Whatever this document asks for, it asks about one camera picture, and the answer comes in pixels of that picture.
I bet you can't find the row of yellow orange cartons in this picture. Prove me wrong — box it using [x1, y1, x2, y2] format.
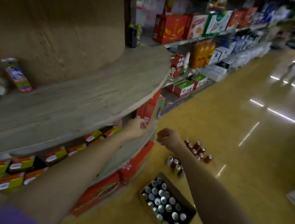
[0, 110, 123, 203]

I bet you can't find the person's right hand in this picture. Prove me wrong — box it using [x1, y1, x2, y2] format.
[155, 128, 184, 152]

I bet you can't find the stack of white plastic packs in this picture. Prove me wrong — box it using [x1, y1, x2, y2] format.
[200, 43, 272, 86]

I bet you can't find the white red-print carton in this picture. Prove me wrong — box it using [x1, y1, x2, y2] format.
[185, 12, 209, 41]

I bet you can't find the red yellow-print carton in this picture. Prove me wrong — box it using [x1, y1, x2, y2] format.
[152, 12, 188, 46]

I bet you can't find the large green white carton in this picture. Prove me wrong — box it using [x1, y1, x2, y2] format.
[203, 8, 234, 39]

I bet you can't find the cluster of cans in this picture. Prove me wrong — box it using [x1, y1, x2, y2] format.
[164, 137, 215, 182]

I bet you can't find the yellow green bottle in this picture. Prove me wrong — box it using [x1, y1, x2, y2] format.
[135, 24, 143, 47]

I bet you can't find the red cartoon face carton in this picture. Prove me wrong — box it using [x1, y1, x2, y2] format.
[168, 53, 186, 79]

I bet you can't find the white slim bottle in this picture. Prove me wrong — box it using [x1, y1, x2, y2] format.
[182, 52, 191, 74]

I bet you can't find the pack of orange bottles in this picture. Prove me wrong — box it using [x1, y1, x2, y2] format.
[190, 39, 216, 71]

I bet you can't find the plain red carton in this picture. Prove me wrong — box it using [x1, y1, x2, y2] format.
[226, 5, 258, 33]

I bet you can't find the red porridge print carton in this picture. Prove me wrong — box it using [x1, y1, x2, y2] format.
[117, 138, 155, 188]
[69, 168, 123, 221]

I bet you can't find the person's left hand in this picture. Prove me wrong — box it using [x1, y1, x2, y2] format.
[122, 117, 148, 141]

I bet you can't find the person's left forearm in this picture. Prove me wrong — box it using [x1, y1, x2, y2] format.
[7, 124, 134, 224]

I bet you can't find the person's right forearm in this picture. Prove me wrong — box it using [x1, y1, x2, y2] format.
[166, 143, 276, 224]

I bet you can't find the brown cardboard box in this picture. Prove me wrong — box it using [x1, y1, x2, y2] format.
[136, 170, 200, 224]

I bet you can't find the purple shirt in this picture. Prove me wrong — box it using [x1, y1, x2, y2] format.
[0, 202, 41, 224]

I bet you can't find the stack of white blue boxes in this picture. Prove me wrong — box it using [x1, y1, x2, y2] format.
[209, 36, 248, 68]

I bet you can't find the round wooden shelf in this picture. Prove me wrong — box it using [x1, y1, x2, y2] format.
[0, 0, 177, 224]

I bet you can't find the small green-top box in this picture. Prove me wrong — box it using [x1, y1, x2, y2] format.
[190, 74, 208, 92]
[173, 79, 195, 100]

